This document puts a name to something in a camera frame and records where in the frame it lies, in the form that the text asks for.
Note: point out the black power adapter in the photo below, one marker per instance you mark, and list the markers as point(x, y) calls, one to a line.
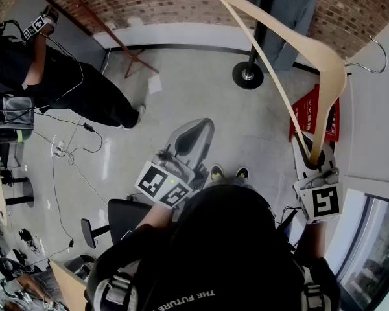
point(88, 127)

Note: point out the pale wooden hanger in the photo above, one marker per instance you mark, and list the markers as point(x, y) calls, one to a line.
point(327, 66)

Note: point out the grey hanging garment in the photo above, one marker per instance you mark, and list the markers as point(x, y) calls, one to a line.
point(291, 28)

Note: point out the white paper sheet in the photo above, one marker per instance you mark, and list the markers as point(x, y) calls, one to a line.
point(155, 84)

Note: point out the glass window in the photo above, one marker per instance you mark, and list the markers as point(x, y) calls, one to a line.
point(372, 254)

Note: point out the small black screen device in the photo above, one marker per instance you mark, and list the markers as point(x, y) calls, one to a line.
point(288, 220)

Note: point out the person's black shirt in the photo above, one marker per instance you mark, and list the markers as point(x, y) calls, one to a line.
point(220, 245)

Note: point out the person's left yellow-black shoe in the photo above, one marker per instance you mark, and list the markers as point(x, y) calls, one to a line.
point(216, 173)

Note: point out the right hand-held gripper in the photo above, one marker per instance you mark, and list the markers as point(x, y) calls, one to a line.
point(324, 202)

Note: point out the red box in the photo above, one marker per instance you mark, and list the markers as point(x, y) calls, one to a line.
point(306, 115)

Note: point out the black office chair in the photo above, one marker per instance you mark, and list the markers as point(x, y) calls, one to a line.
point(126, 215)

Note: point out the grey wall panel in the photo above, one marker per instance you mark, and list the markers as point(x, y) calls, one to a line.
point(68, 41)

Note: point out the person's yellow-black shoe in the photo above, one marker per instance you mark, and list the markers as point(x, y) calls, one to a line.
point(242, 173)
point(216, 173)

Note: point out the white power strip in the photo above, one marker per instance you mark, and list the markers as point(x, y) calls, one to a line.
point(60, 149)

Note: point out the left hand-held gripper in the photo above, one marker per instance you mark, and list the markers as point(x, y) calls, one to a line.
point(152, 180)

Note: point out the brown wooden coat stand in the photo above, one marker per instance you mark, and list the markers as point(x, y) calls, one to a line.
point(116, 37)

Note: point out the light wooden board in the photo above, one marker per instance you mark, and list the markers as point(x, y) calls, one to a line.
point(69, 287)

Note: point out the person's right yellow-black shoe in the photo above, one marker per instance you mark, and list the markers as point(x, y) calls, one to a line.
point(242, 173)

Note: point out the person's left forearm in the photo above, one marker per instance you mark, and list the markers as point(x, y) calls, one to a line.
point(155, 217)

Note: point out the person's right forearm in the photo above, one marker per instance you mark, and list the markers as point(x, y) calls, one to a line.
point(316, 238)

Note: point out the black metal coat rack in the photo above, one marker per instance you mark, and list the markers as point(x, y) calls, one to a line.
point(261, 18)

